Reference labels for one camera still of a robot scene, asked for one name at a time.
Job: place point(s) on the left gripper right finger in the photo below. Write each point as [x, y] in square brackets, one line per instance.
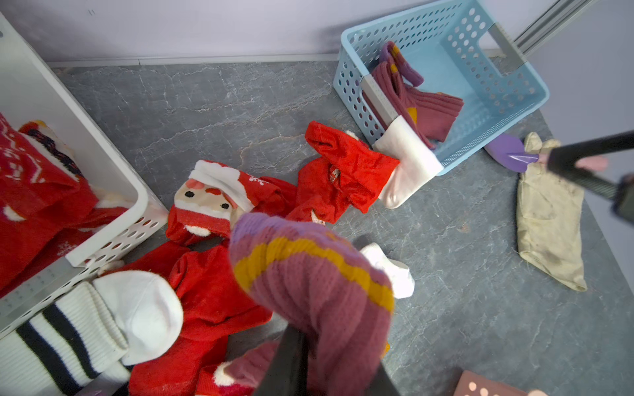
[381, 384]

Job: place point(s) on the plain red fleece sock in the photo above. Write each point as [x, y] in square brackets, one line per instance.
[214, 307]

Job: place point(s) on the red snowflake sock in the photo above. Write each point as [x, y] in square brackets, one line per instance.
[347, 173]

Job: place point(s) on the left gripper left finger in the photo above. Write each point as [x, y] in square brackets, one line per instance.
[288, 372]

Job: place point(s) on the purple pink scoop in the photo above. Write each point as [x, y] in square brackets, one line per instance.
[508, 151]

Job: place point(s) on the white plastic basket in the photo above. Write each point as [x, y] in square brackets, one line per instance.
[30, 91]

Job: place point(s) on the pink plastic basket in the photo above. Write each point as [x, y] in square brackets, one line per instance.
[472, 384]

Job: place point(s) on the red white striped sock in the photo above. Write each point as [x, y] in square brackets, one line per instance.
[48, 207]

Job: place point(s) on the white cuff red sock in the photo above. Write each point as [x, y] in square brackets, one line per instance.
[418, 164]

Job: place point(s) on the purple pink striped sock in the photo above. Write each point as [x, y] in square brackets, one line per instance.
[319, 283]

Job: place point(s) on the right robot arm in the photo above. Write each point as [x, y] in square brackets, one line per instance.
[620, 193]

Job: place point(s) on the pink purple yellow sock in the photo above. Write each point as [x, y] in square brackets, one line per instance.
[431, 115]

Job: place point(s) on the blue plastic basket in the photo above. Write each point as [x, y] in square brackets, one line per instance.
[460, 50]

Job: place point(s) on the santa face red sock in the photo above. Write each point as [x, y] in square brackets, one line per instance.
[215, 195]

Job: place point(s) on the white black striped sock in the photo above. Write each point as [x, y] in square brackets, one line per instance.
[87, 342]

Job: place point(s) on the beige work glove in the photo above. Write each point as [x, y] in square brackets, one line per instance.
[548, 220]

